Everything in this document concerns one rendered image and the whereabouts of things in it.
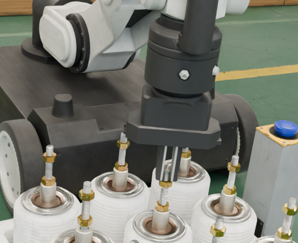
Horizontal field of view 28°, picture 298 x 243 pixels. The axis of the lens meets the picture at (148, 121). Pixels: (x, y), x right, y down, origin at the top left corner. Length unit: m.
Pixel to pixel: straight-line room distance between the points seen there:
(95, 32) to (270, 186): 0.56
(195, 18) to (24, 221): 0.38
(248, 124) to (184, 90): 0.72
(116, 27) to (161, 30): 0.55
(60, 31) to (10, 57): 0.28
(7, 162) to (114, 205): 0.46
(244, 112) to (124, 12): 0.40
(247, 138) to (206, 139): 0.66
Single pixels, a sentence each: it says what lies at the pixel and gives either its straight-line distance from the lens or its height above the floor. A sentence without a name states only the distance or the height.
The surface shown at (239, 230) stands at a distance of 0.89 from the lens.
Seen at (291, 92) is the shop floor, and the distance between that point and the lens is 2.15.
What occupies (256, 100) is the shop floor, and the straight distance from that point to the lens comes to 2.03.
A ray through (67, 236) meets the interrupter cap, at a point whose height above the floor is 0.25.
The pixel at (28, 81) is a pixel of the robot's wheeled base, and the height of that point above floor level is 0.17.
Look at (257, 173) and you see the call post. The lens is 1.06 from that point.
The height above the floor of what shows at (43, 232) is 0.23.
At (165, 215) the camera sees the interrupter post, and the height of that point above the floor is 0.28.
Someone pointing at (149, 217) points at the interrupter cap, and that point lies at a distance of 0.87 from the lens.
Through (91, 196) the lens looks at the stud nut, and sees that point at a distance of 0.75.
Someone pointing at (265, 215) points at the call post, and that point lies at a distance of 1.07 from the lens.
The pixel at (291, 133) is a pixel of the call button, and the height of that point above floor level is 0.32.
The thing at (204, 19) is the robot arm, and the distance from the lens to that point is 0.66.
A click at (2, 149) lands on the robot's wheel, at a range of 1.32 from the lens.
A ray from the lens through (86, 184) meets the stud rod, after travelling 0.75.
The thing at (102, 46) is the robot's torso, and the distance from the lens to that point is 1.34.
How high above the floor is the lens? 0.74
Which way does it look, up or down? 25 degrees down
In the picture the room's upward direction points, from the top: 7 degrees clockwise
